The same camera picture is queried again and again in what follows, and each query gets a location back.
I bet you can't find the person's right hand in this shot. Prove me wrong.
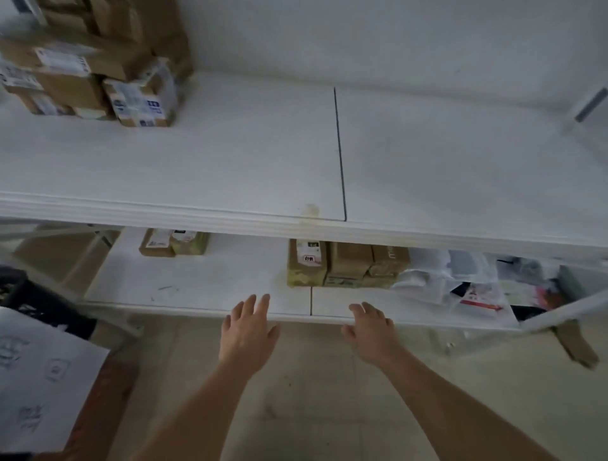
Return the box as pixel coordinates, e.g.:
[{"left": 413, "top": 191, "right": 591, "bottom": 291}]
[{"left": 341, "top": 301, "right": 405, "bottom": 369}]

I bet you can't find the person's left hand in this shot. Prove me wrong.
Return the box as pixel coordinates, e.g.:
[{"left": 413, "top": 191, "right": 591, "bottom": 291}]
[{"left": 218, "top": 293, "right": 282, "bottom": 376}]

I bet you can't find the pile of brown parcels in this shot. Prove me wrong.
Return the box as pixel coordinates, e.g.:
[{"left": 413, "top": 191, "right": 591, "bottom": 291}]
[
  {"left": 287, "top": 239, "right": 412, "bottom": 289},
  {"left": 102, "top": 59, "right": 179, "bottom": 128}
]

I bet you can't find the pile of plastic mailer bags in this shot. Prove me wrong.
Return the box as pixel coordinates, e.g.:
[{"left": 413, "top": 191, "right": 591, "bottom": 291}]
[{"left": 394, "top": 246, "right": 571, "bottom": 324}]

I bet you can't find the small box handwritten white label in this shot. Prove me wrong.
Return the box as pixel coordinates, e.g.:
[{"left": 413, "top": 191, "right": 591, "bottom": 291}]
[{"left": 139, "top": 229, "right": 177, "bottom": 258}]

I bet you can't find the white metal shelving rack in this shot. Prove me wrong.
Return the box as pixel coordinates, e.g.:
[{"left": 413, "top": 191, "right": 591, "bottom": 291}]
[{"left": 0, "top": 0, "right": 608, "bottom": 362}]

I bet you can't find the black plastic basket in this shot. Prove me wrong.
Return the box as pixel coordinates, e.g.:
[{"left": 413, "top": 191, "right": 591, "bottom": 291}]
[{"left": 0, "top": 265, "right": 98, "bottom": 341}]

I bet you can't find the cardboard box red outlined sticker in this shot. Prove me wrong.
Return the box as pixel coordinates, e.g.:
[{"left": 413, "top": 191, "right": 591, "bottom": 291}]
[{"left": 35, "top": 71, "right": 110, "bottom": 110}]

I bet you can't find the taped cardboard box end label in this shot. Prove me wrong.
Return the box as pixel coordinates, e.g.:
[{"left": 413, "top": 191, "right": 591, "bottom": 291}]
[{"left": 40, "top": 0, "right": 94, "bottom": 32}]

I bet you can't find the person's right forearm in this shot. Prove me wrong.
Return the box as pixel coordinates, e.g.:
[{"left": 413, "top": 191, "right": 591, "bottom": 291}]
[{"left": 379, "top": 349, "right": 559, "bottom": 461}]

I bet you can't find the person's left forearm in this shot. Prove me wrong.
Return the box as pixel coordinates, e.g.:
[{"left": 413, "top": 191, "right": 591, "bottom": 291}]
[{"left": 137, "top": 358, "right": 257, "bottom": 461}]

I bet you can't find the white handwritten paper sign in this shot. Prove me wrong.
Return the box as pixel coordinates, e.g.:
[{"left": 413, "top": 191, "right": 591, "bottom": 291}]
[{"left": 0, "top": 306, "right": 111, "bottom": 455}]

